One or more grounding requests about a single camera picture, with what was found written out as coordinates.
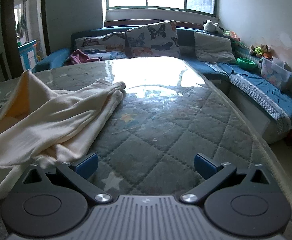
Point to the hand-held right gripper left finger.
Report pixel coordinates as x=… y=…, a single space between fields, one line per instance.
x=88 y=166

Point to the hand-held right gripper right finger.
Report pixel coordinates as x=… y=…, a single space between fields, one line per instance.
x=203 y=166

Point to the cream pants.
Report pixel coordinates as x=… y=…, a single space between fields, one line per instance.
x=48 y=125

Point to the quilted grey table mat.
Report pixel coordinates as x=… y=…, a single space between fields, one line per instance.
x=161 y=130

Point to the blue side mattress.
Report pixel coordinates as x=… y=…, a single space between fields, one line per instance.
x=261 y=90

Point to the pink garment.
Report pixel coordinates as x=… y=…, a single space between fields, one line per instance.
x=77 y=57

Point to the green bowl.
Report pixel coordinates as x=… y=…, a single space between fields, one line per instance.
x=247 y=63

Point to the blue butterfly print pillow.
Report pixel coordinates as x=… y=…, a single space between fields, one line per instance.
x=106 y=55

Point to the clear plastic storage box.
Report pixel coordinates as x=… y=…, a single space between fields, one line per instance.
x=273 y=73

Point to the grey cushion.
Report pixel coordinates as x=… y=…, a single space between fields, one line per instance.
x=213 y=47

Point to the flat butterfly print cushion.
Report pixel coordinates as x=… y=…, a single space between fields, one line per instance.
x=98 y=41

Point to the light blue cabinet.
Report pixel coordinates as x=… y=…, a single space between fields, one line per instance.
x=27 y=55

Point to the brown green plush toy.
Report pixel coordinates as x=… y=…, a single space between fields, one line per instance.
x=261 y=50

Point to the blue sofa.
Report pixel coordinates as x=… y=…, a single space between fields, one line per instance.
x=186 y=33

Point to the orange green toy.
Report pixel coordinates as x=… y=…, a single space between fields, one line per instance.
x=233 y=35

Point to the large butterfly print cushion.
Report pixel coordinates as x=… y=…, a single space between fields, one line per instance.
x=151 y=37

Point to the panda plush toy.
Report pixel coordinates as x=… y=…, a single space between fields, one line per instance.
x=209 y=26

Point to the dark wooden door frame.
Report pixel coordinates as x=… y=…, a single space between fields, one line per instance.
x=9 y=30

